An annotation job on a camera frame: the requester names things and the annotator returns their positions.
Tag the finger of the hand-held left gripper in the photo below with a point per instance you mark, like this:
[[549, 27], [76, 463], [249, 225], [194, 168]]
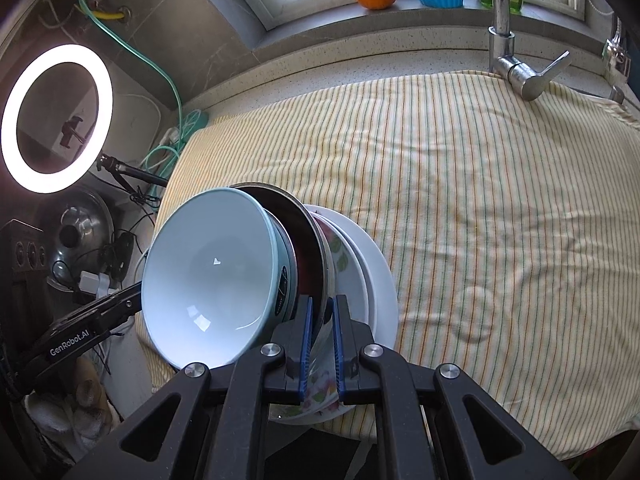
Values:
[[127, 300]]

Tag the large blossom-print white plate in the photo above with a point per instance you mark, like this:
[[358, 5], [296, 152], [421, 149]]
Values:
[[380, 290]]

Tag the white power adapter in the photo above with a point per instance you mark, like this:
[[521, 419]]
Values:
[[95, 282]]

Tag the steel pot lid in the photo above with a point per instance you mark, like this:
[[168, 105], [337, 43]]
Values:
[[85, 220]]

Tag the light blue bowl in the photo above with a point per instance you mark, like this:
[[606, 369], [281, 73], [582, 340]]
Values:
[[200, 270]]

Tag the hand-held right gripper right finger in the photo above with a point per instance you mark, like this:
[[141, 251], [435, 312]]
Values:
[[340, 350]]

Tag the black stove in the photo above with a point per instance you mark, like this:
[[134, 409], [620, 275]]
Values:
[[20, 255]]

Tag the yellow striped cloth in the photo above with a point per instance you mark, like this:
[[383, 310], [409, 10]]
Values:
[[475, 210]]

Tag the black power adapter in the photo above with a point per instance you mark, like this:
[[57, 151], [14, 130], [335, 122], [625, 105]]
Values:
[[120, 255]]

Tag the chrome faucet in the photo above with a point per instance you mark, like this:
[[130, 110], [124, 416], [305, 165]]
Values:
[[500, 35]]

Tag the round teal power strip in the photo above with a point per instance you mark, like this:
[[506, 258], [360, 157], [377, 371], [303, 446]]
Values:
[[195, 120]]

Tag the rose-print white plate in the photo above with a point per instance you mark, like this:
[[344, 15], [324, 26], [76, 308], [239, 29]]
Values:
[[345, 260]]

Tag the white plug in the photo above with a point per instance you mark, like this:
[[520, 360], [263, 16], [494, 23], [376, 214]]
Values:
[[170, 137]]

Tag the yellow gas pipe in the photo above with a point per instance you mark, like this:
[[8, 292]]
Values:
[[107, 15]]

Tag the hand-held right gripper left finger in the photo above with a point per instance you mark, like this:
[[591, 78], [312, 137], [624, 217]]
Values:
[[306, 350]]

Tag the large steel bowl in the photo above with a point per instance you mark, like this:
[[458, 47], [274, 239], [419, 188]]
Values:
[[290, 220]]

